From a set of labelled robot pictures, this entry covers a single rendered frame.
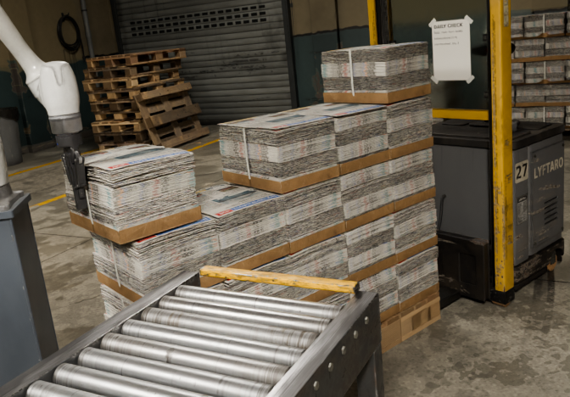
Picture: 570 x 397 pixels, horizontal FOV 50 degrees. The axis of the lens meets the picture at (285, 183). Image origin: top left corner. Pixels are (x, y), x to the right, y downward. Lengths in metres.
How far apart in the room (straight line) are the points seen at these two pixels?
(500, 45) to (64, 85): 1.80
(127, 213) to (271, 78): 7.83
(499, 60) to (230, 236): 1.44
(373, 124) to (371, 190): 0.27
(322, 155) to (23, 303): 1.13
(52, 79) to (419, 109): 1.51
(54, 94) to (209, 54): 8.34
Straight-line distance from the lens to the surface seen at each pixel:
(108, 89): 8.60
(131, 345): 1.35
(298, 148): 2.21
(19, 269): 1.87
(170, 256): 1.95
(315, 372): 1.15
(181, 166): 1.92
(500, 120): 2.87
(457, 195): 3.27
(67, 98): 1.90
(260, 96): 9.72
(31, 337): 1.94
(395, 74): 2.56
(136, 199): 1.87
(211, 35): 10.10
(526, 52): 6.85
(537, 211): 3.33
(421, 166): 2.73
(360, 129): 2.42
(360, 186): 2.46
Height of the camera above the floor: 1.39
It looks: 14 degrees down
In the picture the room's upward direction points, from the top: 6 degrees counter-clockwise
